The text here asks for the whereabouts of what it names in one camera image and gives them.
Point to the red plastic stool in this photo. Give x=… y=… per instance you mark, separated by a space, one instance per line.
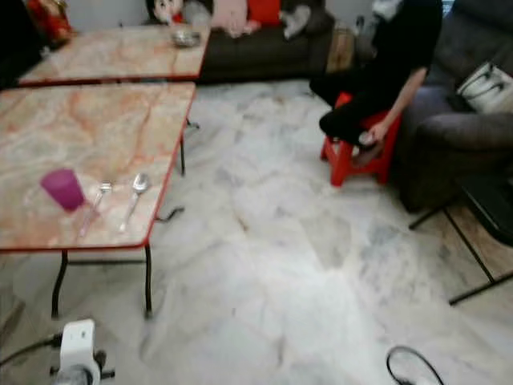
x=341 y=156

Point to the pink plush toy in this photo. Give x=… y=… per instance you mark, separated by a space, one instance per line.
x=231 y=14

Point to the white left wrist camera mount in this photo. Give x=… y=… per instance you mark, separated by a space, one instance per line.
x=78 y=341

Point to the dark grey armchair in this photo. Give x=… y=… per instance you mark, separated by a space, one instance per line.
x=449 y=144

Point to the purple plastic cup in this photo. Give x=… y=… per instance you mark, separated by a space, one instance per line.
x=62 y=191

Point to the red cushion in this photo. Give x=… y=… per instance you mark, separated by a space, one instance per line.
x=264 y=10

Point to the black haired plush doll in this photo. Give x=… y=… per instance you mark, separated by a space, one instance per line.
x=164 y=10

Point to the marble print folding table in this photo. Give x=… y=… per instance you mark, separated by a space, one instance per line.
x=112 y=56
x=80 y=128

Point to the steel fork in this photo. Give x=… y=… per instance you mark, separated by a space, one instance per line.
x=94 y=208

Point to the dark grey sofa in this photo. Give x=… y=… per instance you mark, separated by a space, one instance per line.
x=264 y=56

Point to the shiny steel bowl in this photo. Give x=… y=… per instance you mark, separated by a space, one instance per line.
x=186 y=38

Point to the black folding side table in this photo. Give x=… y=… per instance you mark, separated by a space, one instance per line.
x=493 y=204

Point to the person in black clothes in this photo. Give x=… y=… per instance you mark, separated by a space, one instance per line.
x=401 y=44

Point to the white handbag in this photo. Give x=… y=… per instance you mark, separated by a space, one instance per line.
x=489 y=87

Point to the steel spoon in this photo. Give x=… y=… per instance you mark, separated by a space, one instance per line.
x=140 y=184

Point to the grey plush toy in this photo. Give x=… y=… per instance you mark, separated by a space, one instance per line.
x=296 y=20

